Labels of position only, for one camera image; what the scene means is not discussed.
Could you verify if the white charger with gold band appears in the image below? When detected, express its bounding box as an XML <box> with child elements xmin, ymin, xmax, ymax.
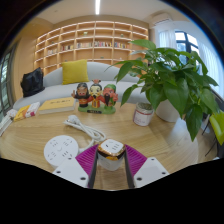
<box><xmin>96</xmin><ymin>138</ymin><xmax>127</xmax><ymax>172</ymax></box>

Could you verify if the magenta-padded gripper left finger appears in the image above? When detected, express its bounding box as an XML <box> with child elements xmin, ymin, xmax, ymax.
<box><xmin>52</xmin><ymin>143</ymin><xmax>99</xmax><ymax>189</ymax></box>

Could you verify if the small white jar red label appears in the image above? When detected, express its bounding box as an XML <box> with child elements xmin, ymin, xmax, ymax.
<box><xmin>132</xmin><ymin>101</ymin><xmax>155</xmax><ymax>127</ymax></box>

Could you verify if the light grey curved sofa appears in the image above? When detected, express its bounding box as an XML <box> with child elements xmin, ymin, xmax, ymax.
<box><xmin>12</xmin><ymin>61</ymin><xmax>151</xmax><ymax>111</ymax></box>

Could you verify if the dark-framed window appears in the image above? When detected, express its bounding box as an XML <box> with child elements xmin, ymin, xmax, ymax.
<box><xmin>174</xmin><ymin>30</ymin><xmax>201</xmax><ymax>65</ymax></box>

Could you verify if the wooden wall shelf unit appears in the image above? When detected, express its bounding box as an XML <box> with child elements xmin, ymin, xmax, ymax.
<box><xmin>33</xmin><ymin>20</ymin><xmax>150</xmax><ymax>77</ymax></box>

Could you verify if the potted green plant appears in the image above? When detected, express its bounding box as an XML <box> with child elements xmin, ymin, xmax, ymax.
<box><xmin>106</xmin><ymin>39</ymin><xmax>221</xmax><ymax>143</ymax></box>

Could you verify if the round white power strip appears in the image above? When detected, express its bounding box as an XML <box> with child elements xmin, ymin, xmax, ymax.
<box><xmin>43</xmin><ymin>134</ymin><xmax>80</xmax><ymax>169</ymax></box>

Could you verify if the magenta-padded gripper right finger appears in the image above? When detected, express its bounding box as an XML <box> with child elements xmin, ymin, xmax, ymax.
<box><xmin>123</xmin><ymin>143</ymin><xmax>170</xmax><ymax>189</ymax></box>

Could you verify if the white air conditioner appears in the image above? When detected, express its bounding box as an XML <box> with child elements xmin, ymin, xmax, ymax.
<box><xmin>151</xmin><ymin>12</ymin><xmax>175</xmax><ymax>26</ymax></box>

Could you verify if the grey-framed glass door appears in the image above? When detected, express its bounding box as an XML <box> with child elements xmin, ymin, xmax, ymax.
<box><xmin>0</xmin><ymin>49</ymin><xmax>15</xmax><ymax>118</ymax></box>

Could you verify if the black bag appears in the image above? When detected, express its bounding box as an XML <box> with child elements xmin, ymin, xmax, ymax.
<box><xmin>20</xmin><ymin>67</ymin><xmax>46</xmax><ymax>98</ymax></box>

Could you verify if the plain yellow book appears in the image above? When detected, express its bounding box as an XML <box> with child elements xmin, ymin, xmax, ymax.
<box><xmin>38</xmin><ymin>96</ymin><xmax>77</xmax><ymax>116</ymax></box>

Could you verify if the white power strip cable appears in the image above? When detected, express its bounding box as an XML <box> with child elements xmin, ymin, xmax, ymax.
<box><xmin>63</xmin><ymin>114</ymin><xmax>108</xmax><ymax>155</ymax></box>

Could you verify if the long ceiling light strip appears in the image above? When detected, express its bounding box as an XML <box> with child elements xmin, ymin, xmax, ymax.
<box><xmin>94</xmin><ymin>0</ymin><xmax>101</xmax><ymax>16</ymax></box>

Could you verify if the green chair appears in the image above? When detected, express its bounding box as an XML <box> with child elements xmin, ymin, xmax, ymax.
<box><xmin>209</xmin><ymin>109</ymin><xmax>224</xmax><ymax>158</ymax></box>

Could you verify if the yellow cushion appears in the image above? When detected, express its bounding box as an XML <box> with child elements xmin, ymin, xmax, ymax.
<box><xmin>61</xmin><ymin>58</ymin><xmax>90</xmax><ymax>86</ymax></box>

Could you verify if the white sheer curtain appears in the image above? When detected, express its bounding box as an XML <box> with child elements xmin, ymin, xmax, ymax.
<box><xmin>196</xmin><ymin>39</ymin><xmax>224</xmax><ymax>98</ymax></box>
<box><xmin>158</xmin><ymin>30</ymin><xmax>177</xmax><ymax>50</ymax></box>

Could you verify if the three-figure figurine set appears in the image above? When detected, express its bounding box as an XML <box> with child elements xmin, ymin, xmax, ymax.
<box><xmin>70</xmin><ymin>78</ymin><xmax>120</xmax><ymax>115</ymax></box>

